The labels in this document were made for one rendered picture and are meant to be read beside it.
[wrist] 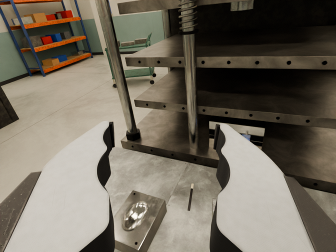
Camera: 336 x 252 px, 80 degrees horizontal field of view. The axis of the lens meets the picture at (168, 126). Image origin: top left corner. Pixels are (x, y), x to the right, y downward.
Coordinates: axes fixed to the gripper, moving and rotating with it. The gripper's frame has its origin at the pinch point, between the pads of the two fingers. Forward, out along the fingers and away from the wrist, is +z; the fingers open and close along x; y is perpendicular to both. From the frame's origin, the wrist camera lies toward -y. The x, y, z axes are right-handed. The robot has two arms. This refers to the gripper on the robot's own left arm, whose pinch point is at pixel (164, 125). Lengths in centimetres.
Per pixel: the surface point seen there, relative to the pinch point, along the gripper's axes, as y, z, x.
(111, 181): 70, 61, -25
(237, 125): 45, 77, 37
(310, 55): 9, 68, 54
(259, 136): 48, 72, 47
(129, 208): 61, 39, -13
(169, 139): 67, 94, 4
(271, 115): 36, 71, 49
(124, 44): 70, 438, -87
